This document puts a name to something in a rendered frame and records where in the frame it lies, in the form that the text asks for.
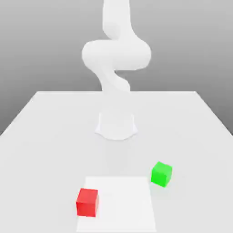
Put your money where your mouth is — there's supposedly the small green cube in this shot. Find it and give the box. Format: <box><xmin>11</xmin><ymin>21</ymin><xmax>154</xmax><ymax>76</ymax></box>
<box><xmin>150</xmin><ymin>161</ymin><xmax>173</xmax><ymax>188</ymax></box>

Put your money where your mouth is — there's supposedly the small red cube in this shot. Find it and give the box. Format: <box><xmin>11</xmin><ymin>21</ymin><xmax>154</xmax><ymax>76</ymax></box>
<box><xmin>76</xmin><ymin>188</ymin><xmax>99</xmax><ymax>218</ymax></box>

